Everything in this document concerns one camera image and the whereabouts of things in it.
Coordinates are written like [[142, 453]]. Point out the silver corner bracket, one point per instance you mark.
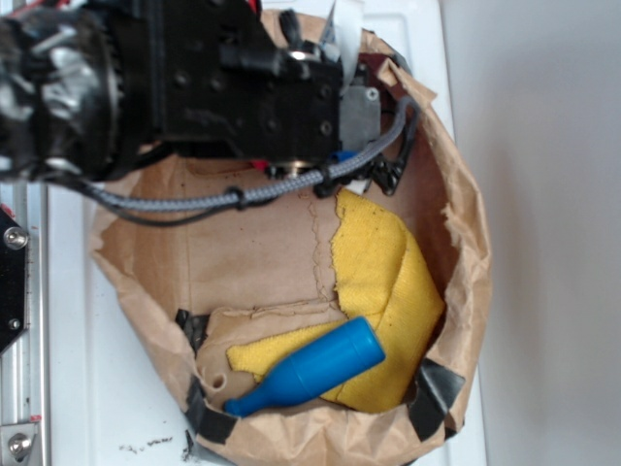
[[20, 444]]

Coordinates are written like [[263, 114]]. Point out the blue plastic bottle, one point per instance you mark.
[[332, 359]]

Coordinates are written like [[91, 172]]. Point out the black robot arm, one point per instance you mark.
[[96, 92]]

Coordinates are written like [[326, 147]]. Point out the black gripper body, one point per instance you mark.
[[224, 89]]

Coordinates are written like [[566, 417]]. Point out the black mounting bracket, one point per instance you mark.
[[14, 243]]

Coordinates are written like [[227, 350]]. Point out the aluminium frame rail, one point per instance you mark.
[[25, 365]]

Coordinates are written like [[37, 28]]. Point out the yellow cloth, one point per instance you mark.
[[382, 276]]

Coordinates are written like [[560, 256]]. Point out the brown paper bag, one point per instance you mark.
[[193, 292]]

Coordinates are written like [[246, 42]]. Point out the white plastic tray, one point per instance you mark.
[[107, 405]]

